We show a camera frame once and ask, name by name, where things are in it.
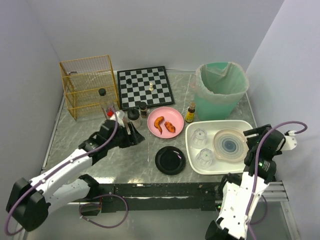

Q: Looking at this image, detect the clear vinegar bottle red label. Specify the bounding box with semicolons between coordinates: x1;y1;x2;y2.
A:
98;88;118;119

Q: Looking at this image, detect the beige bowl with handles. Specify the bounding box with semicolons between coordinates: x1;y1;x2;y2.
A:
212;128;248;164

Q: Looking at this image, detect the black plate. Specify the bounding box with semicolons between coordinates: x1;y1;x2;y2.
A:
155;146;186;176

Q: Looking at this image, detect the pink plate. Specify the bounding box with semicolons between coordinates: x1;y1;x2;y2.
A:
147;106;185;139

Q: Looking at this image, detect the clear drinking glass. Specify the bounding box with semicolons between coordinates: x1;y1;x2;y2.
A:
190;128;208;149

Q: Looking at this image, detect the clear faceted glass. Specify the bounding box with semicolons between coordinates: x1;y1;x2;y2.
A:
195;148;214;170

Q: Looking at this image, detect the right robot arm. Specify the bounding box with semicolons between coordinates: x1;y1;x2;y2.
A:
205;124;286;240

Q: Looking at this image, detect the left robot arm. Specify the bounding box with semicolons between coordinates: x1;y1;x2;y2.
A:
6;120;145;232

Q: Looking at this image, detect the black lid seasoning jar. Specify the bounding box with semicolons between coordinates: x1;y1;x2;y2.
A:
127;107;141;129

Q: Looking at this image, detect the small dark pepper shaker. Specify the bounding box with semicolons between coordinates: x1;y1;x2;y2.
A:
138;101;148;118

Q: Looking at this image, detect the orange chicken wing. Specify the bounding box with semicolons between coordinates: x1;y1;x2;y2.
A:
154;116;164;134

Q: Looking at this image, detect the red fried chicken piece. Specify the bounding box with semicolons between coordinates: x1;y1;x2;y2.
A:
164;121;176;133

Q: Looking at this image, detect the white plastic tray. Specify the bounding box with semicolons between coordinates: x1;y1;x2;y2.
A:
185;120;253;175

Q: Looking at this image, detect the white chess pawn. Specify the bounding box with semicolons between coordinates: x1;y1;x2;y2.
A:
149;82;154;91

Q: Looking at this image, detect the black white chessboard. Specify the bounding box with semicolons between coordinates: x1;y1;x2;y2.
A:
117;66;175;111

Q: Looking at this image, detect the black chess pawn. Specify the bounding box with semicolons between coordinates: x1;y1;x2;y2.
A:
126;78;132;85

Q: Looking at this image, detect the yellow label sauce bottle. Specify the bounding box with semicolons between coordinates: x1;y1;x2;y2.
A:
185;102;196;123

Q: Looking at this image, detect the green plastic trash bin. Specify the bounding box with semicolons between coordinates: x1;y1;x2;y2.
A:
193;61;249;121

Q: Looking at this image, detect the clear trash bag liner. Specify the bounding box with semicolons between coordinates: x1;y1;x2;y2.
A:
190;62;250;105

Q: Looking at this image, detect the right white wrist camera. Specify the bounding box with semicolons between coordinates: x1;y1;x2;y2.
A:
280;130;298;151

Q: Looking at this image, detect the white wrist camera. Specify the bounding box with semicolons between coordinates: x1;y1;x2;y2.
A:
107;110;125;127
280;130;298;151

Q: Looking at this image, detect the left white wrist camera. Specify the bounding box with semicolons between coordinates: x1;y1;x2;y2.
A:
107;110;125;127

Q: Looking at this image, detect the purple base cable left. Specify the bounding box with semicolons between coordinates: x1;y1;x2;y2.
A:
78;194;130;229

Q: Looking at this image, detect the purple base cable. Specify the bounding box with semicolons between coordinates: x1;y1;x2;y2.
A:
78;194;130;229
249;196;268;225

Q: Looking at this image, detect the yellow wire basket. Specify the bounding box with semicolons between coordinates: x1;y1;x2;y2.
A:
59;55;120;120

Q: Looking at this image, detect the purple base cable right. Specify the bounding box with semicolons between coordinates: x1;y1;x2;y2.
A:
249;196;268;225

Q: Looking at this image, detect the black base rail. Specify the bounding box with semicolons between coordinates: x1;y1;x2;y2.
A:
76;182;222;213

